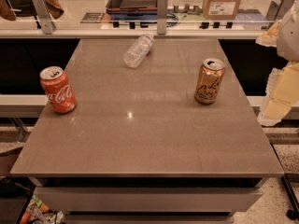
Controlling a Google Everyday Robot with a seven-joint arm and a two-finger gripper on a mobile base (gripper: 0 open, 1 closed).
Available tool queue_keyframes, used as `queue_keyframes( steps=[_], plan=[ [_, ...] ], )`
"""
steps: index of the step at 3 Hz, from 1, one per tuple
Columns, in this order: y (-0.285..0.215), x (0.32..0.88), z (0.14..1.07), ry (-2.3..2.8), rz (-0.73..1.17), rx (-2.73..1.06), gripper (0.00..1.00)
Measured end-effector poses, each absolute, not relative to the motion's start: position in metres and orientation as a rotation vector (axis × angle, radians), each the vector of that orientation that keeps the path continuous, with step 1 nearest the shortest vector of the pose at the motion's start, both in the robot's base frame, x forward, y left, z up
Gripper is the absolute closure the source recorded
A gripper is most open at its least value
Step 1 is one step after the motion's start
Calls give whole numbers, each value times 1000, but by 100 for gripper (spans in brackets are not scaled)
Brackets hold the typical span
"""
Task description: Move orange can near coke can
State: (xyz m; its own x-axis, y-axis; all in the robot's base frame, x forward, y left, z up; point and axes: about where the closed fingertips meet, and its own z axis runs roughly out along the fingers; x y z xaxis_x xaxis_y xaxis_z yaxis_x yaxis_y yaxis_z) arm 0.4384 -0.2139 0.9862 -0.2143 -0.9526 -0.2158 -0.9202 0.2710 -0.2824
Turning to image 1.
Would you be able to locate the brown hanging jacket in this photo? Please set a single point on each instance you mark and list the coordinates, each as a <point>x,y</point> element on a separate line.
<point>11,9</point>

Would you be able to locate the left metal railing post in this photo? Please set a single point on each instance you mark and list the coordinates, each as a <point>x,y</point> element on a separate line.
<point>47,25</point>

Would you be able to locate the grey table drawer unit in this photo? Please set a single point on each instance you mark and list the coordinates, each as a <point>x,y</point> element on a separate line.
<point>135,205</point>

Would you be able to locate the red Coca-Cola can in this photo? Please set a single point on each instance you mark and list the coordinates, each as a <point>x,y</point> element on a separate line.
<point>55,84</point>

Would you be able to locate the clear plastic water bottle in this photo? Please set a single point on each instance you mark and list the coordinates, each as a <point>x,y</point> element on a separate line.
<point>134,56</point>

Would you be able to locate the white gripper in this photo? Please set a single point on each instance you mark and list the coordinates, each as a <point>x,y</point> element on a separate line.
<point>290,34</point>

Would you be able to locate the colourful snack bags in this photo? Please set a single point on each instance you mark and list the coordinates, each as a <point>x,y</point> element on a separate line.
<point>37,212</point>

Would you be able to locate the middle metal railing post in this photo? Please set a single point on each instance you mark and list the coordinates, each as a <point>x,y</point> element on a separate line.
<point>161,16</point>

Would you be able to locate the metal railing post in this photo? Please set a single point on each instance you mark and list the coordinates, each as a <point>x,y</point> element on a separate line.
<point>161,16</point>
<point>277,9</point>
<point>47,25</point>

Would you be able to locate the right metal railing post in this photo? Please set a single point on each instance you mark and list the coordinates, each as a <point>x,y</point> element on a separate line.
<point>277,9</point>

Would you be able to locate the cardboard box with label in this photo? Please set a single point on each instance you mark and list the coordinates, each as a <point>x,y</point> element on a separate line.
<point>220,9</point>

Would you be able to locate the orange LaCroix can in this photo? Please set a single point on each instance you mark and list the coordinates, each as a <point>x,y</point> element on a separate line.
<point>209,80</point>

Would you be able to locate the grey metal tray bin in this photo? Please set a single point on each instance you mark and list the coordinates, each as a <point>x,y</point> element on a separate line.
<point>134,0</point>

